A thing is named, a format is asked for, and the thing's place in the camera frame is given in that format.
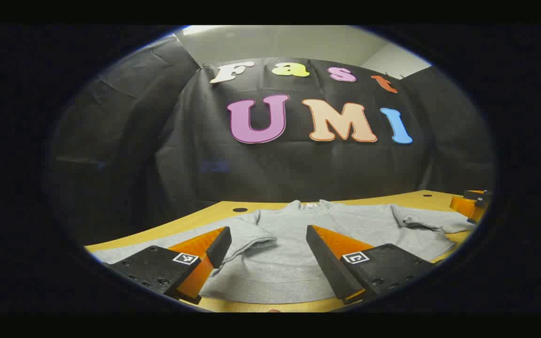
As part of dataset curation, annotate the grey sweatshirt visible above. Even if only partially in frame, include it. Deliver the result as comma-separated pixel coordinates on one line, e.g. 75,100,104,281
93,199,477,305

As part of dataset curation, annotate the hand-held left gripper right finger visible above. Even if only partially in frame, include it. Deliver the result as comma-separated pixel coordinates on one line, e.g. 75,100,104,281
306,224,434,305

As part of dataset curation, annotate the black backdrop cloth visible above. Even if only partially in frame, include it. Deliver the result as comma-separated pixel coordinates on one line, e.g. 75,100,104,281
47,35,495,247

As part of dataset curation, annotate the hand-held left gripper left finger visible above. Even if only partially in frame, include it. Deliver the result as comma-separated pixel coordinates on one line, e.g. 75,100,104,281
108,226,232,305

